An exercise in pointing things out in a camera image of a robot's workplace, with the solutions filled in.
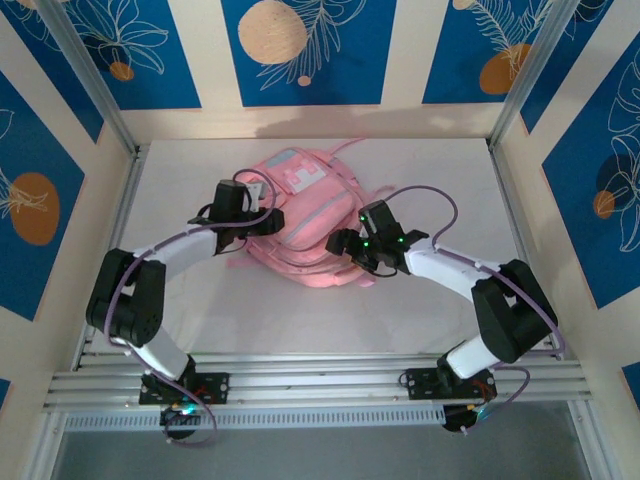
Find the pink school backpack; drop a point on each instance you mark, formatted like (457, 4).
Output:
(320, 200)

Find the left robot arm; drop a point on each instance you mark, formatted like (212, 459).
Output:
(175, 247)

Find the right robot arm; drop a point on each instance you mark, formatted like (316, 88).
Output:
(450, 270)

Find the black controller box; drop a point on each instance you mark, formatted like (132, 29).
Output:
(457, 417)
(177, 417)

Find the aluminium side rail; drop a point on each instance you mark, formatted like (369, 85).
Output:
(505, 185)
(124, 200)

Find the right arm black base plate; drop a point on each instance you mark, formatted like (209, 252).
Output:
(417, 382)

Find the aluminium crossbeam rail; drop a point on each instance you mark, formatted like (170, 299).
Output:
(320, 382)

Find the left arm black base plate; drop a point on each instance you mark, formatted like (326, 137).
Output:
(217, 387)

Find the aluminium frame post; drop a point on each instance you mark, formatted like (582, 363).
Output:
(91, 75)
(526, 75)

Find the aluminium frame leg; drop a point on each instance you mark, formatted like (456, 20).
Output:
(47, 445)
(590, 445)

